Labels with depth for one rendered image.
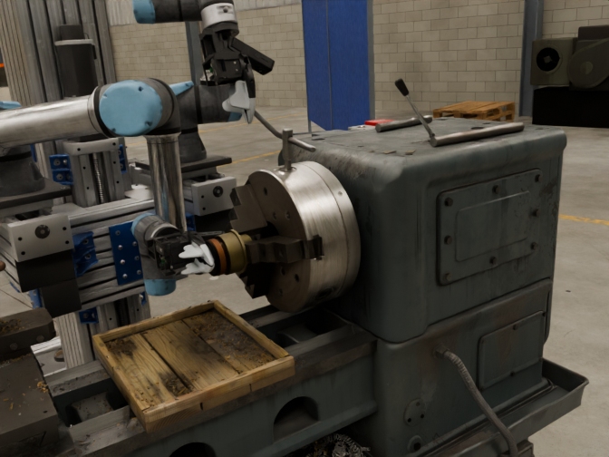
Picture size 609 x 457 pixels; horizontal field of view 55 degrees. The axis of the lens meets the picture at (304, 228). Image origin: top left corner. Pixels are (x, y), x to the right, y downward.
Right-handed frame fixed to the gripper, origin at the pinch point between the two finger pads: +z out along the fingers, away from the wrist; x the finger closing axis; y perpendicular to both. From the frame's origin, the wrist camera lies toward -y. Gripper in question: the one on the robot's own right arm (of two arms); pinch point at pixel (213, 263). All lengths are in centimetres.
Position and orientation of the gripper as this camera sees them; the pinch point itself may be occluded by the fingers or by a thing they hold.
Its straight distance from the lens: 117.5
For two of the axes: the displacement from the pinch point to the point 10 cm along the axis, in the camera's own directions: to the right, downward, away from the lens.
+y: -8.4, 2.1, -5.0
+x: -0.6, -9.5, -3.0
